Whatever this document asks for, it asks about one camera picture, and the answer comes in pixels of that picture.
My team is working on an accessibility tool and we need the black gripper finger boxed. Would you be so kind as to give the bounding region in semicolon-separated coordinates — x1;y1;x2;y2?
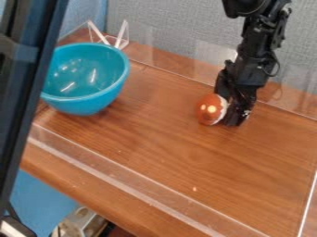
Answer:
223;87;258;126
214;78;234;101

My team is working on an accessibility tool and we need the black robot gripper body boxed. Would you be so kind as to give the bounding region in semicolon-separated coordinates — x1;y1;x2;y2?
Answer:
216;45;277;89

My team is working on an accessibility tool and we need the brown and white toy mushroom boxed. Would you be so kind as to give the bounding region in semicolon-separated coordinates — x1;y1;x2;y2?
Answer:
195;94;227;126

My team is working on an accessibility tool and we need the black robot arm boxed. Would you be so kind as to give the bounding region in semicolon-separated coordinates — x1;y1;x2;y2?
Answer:
214;0;291;126

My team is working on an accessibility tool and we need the dark blue foreground arm link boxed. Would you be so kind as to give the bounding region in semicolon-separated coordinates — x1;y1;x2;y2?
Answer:
0;0;69;215

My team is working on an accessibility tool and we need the blue plastic bowl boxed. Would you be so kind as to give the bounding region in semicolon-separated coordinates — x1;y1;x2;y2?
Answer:
41;43;129;116

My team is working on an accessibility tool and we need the black stand leg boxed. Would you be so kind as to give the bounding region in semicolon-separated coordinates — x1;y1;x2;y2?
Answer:
0;204;37;237

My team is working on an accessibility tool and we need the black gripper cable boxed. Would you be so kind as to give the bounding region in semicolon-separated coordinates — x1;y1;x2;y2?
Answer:
263;52;282;78

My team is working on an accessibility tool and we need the clear acrylic barrier frame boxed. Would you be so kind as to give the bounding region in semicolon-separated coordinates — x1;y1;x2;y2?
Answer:
24;19;317;237

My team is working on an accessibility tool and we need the grey metal bracket under table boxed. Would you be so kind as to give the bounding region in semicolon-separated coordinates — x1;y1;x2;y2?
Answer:
49;206;108;237

